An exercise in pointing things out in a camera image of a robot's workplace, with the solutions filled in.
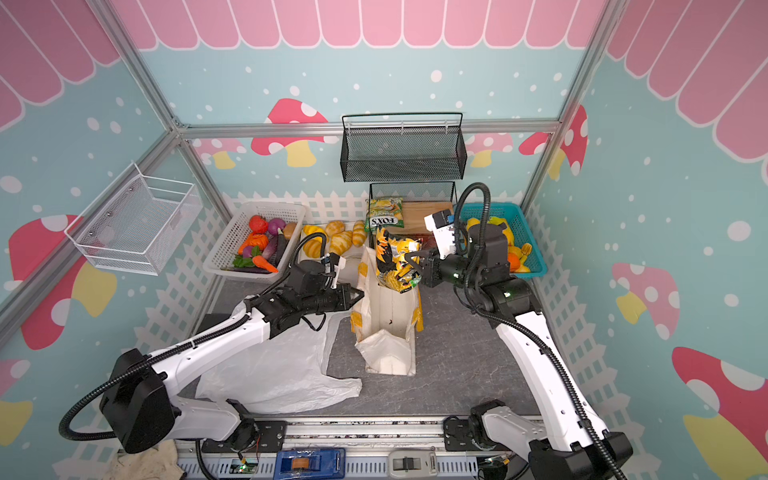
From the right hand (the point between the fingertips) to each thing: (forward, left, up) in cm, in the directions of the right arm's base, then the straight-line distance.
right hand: (407, 256), depth 65 cm
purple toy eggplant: (+31, +48, -31) cm, 65 cm away
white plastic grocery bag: (-14, +33, -35) cm, 50 cm away
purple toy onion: (+40, +49, -29) cm, 69 cm away
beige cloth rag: (-35, +60, -35) cm, 78 cm away
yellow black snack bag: (-1, +3, -4) cm, 5 cm away
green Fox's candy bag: (+33, +6, -16) cm, 37 cm away
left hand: (0, +11, -18) cm, 21 cm away
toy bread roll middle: (+41, +26, -32) cm, 59 cm away
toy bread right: (+39, +17, -34) cm, 54 cm away
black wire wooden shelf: (+45, -6, -22) cm, 51 cm away
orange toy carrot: (+20, +47, -27) cm, 58 cm away
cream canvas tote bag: (+2, +6, -35) cm, 36 cm away
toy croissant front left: (+30, +33, -32) cm, 55 cm away
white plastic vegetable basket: (+27, +63, -30) cm, 75 cm away
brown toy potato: (+38, +43, -30) cm, 65 cm away
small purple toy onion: (+27, +55, -30) cm, 68 cm away
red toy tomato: (+40, +55, -29) cm, 73 cm away
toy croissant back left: (+41, +36, -33) cm, 63 cm away
